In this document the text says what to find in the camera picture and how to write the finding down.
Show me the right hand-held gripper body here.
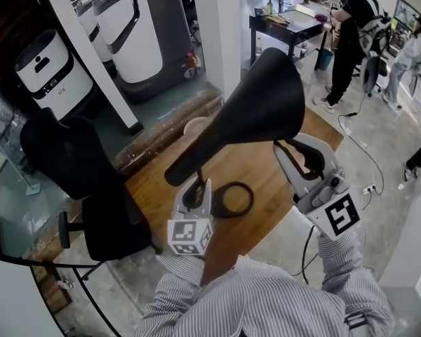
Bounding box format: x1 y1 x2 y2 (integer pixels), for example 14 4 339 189
292 166 363 242

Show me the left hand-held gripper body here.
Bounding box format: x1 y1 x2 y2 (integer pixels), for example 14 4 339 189
166 210 215 258

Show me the black desk lamp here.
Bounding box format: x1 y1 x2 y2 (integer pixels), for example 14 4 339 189
163 46 307 220

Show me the person's left forearm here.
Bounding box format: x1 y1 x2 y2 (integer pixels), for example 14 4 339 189
154 253 212 295

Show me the person's right forearm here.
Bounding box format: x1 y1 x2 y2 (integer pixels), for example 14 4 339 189
316 223 373 295

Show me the dark brown rolled mat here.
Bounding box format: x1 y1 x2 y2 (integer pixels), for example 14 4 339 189
111 88 226 178

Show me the white rounded machine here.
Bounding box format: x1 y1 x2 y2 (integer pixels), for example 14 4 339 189
377 171 421 311

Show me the grey office chair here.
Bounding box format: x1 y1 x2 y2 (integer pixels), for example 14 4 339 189
360 53 389 98

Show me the teal bin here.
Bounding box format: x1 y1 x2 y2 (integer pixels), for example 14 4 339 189
316 46 335 72

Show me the person's striped shirt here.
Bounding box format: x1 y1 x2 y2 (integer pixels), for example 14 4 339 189
135 253 396 337

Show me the black office chair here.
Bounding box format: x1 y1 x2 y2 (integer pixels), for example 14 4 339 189
19 106 163 281

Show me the black table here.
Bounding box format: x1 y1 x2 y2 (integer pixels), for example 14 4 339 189
248 3 330 72

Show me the wooden pallet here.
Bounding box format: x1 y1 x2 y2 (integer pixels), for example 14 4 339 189
30 263 74 315

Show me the white pillar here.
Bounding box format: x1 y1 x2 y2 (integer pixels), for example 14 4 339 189
190 0 243 100

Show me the large white grey delivery robot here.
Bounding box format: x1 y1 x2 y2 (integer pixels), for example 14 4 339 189
74 0 114 63
92 0 199 102

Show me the white slanted stair beam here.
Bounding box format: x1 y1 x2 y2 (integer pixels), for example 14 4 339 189
37 0 145 137

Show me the small white robot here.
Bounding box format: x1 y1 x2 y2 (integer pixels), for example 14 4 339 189
13 27 95 111

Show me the transparent display stand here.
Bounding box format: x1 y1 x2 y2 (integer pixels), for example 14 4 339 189
0 78 44 195

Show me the white board panel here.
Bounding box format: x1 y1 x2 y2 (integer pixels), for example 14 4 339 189
0 253 69 337

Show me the brown wooden staircase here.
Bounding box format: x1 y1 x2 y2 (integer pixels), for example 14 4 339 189
0 0 59 82

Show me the black floor cable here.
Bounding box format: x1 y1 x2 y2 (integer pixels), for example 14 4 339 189
337 82 386 197

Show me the black power cable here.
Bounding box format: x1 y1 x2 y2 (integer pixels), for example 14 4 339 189
290 224 321 284

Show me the black shoulder strap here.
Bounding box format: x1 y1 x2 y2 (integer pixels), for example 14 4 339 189
342 312 365 333

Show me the wall display screen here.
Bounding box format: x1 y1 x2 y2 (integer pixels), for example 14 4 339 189
394 0 421 27

